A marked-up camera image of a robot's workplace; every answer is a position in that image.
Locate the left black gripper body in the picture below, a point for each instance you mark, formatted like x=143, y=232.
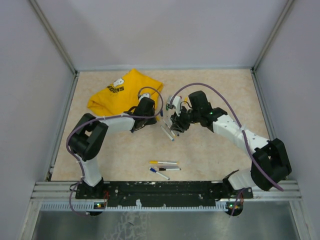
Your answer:
x=149, y=121

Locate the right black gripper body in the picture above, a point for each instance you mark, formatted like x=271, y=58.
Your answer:
x=184, y=120

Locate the cyan cap marker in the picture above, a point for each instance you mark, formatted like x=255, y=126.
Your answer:
x=167, y=134

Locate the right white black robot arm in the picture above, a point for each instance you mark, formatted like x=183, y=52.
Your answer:
x=270, y=161

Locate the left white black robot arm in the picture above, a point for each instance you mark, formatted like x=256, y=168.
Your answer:
x=86, y=139

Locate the yellow printed t-shirt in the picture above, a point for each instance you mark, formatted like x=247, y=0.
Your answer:
x=123, y=93

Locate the blue cap whiteboard marker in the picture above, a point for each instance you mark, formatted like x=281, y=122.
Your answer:
x=159, y=173

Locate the black cap marker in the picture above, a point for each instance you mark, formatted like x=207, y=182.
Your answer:
x=162, y=169

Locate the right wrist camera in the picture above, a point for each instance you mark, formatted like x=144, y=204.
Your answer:
x=174, y=103

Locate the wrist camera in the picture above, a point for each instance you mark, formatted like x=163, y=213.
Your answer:
x=174, y=103
x=144, y=95

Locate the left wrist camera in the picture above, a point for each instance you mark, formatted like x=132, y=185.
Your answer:
x=144, y=95

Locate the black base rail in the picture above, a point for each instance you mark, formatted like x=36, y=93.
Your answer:
x=166, y=194

